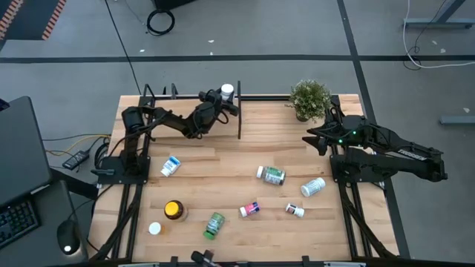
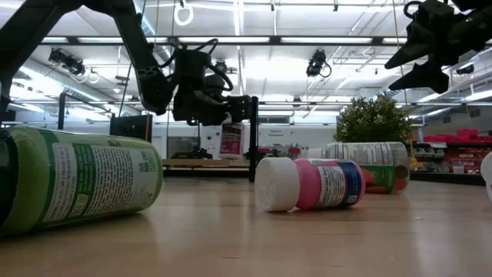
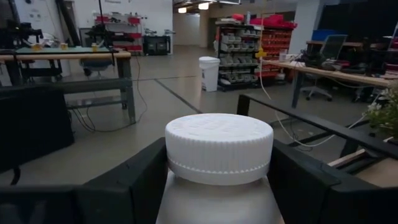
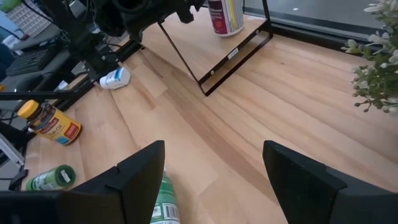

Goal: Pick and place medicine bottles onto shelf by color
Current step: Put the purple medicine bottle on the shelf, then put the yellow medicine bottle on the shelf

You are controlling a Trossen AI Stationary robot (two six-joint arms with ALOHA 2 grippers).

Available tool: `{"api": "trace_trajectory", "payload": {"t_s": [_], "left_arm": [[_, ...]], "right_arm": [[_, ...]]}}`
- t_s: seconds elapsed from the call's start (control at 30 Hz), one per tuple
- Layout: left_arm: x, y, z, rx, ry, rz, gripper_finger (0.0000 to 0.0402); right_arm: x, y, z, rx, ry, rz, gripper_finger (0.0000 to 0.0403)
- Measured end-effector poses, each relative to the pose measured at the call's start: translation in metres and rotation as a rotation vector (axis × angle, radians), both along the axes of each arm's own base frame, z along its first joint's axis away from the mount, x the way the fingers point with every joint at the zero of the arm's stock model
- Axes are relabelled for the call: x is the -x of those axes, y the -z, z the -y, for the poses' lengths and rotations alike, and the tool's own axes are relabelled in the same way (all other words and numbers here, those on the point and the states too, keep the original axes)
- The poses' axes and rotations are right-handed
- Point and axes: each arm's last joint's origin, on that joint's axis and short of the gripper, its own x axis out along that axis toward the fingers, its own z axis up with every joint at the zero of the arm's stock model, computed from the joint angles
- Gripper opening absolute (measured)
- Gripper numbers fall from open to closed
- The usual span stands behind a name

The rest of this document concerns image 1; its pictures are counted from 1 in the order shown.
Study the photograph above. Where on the black power adapter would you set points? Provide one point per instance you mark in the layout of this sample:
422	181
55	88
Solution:
76	159

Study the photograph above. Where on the black equipment base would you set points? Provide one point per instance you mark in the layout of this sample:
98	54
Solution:
170	3

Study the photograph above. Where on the dark grey monitor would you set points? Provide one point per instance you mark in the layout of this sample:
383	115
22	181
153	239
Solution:
22	148

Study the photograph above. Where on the clear bottle with green label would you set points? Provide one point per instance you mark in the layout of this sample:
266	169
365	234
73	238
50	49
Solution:
274	175

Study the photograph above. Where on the small orange bottle white cap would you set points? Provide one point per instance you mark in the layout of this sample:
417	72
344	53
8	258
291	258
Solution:
154	228

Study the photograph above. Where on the black aluminium rig frame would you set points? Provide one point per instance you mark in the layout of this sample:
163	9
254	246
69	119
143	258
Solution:
346	222

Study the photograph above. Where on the potted green plant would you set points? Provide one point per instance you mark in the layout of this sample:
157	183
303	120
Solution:
310	98

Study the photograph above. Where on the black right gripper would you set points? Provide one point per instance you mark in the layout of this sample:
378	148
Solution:
335	136

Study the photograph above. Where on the wooden shelf with black frame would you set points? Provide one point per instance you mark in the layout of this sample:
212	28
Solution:
230	130

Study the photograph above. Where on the grey metal table foot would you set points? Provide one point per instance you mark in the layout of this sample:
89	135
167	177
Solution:
438	23

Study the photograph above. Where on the green bottle with green cap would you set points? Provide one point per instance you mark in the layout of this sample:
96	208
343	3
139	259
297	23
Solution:
214	224

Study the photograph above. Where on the black backlit keyboard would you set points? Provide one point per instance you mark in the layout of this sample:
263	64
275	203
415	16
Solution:
16	222

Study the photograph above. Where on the black computer mouse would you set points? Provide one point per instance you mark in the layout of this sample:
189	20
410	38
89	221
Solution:
68	235

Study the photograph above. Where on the grey metal floor bar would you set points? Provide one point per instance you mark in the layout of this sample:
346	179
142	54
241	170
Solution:
458	120

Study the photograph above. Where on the amber bottle with yellow cap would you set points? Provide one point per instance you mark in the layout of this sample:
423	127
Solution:
173	209

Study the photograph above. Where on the dark grey desk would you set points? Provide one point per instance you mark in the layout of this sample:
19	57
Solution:
52	207

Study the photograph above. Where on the white bottle with blue label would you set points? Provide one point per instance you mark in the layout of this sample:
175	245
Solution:
171	165

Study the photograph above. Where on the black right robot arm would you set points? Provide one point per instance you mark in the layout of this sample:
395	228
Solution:
401	148

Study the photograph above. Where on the black blurry handheld object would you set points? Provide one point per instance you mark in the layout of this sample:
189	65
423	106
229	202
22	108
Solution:
203	258

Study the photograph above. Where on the orange striped floor mat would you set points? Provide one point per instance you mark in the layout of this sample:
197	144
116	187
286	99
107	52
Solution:
29	18

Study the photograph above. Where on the white bottle with grey label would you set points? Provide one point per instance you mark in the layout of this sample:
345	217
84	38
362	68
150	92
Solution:
313	186

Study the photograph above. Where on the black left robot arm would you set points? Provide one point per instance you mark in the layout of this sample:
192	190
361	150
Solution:
167	120

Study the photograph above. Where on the white bottle with maroon label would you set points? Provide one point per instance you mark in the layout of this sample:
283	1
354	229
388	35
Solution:
227	89

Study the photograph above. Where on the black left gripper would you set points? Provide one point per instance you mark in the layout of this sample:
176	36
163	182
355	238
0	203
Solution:
212	101

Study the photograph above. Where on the small white bottle red label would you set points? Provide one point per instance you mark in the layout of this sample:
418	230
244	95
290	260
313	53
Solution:
295	210

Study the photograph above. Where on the pink bottle with white cap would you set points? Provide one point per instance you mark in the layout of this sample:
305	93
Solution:
250	209

